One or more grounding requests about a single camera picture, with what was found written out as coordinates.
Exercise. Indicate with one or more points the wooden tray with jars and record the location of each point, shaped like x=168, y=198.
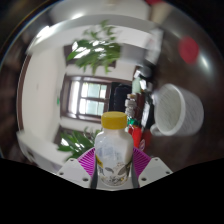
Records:
x=130, y=104

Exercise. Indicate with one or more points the dark wooden glazed double door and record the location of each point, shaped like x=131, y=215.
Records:
x=90, y=98

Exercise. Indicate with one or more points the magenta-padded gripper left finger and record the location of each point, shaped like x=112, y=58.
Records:
x=73, y=170

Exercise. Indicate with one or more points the flat round red coaster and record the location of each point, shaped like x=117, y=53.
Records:
x=188, y=50

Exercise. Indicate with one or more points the black office chair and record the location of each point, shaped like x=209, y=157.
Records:
x=120, y=96

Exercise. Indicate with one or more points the potted plant in white pot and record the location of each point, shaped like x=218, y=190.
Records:
x=96, y=50
x=78, y=143

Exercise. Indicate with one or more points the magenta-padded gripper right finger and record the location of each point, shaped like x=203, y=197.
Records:
x=154, y=170

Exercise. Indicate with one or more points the clear yellow-capped drink bottle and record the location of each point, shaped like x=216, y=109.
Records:
x=113, y=150

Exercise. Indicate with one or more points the red box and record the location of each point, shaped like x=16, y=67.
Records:
x=136, y=135

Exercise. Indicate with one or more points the white speckled mug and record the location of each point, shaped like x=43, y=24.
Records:
x=181, y=110

